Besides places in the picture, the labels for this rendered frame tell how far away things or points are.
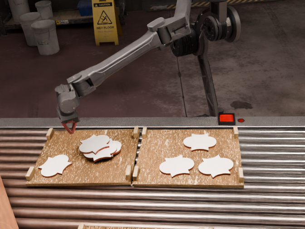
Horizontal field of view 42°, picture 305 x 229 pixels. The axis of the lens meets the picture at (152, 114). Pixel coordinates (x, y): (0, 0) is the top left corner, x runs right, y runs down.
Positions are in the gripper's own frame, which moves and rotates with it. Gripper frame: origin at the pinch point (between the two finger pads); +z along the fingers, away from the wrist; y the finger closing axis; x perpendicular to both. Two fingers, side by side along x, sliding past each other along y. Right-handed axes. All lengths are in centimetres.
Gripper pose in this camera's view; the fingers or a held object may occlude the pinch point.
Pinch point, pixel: (71, 131)
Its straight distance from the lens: 158.9
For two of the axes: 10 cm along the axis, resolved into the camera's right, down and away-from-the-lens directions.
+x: -9.1, 2.6, -3.1
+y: -4.0, -4.7, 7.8
